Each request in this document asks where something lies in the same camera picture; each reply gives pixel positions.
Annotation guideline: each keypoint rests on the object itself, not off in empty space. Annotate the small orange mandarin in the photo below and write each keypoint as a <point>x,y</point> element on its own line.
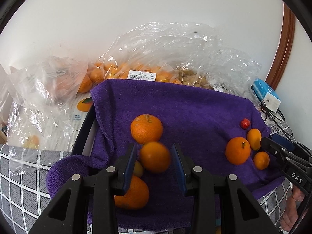
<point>261,160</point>

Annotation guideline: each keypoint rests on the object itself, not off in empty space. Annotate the red cherry tomato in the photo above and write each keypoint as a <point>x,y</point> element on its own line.
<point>245,123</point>

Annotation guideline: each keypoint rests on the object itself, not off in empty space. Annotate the grey checked tablecloth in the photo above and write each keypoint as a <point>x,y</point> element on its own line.
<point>24,193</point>

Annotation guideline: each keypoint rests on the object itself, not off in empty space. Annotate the right hand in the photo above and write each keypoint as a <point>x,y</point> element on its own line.
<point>290,214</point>

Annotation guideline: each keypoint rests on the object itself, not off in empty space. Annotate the clear plastic fruit bag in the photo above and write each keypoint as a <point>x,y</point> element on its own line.
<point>190,54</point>

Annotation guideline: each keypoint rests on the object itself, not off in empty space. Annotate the brown door frame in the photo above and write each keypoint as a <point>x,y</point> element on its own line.
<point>284,48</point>

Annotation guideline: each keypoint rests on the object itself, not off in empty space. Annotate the fruit carton box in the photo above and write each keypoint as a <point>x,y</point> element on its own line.
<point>79,110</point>

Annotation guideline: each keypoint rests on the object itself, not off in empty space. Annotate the purple towel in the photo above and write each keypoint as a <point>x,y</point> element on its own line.
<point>201,121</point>

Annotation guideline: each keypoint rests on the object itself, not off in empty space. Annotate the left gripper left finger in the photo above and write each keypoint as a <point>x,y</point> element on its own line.
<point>67,211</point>

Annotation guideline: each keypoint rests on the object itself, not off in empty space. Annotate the black tray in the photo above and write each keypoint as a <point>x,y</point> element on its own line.
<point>84,132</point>

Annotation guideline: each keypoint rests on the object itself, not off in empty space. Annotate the brown-green round fruit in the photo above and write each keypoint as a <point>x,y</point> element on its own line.
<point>138,169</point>

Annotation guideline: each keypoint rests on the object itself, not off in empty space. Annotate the oval orange kumquat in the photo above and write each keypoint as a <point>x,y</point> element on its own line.
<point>254,137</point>

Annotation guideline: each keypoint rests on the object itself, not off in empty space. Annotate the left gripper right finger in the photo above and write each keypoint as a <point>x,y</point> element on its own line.
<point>240,211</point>

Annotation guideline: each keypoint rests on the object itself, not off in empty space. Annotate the orange mandarin front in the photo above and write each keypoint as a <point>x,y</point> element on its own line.
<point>136,197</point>

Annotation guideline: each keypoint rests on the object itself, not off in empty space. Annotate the blue white box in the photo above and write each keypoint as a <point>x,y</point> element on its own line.
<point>266,95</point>

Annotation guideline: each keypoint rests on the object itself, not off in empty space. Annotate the small clear plastic bag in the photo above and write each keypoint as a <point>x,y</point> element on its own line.
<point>44,95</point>

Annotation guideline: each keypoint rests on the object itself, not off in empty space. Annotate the large rough orange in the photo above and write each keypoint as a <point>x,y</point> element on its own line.
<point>146,128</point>

